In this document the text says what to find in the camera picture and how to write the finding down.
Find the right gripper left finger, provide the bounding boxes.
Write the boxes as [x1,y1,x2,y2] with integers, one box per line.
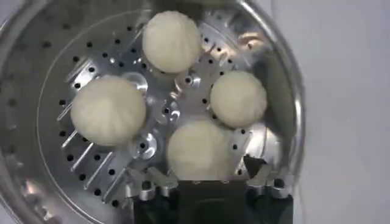
[137,167,180,202]

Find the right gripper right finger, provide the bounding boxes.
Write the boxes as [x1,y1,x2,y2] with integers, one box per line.
[243,154,294,200]

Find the white steamed bun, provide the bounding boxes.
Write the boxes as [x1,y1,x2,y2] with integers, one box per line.
[166,119,236,177]
[141,10,202,75]
[70,75,147,147]
[209,70,268,128]

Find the steel steamer basket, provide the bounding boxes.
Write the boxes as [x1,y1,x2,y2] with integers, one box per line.
[0,0,307,224]

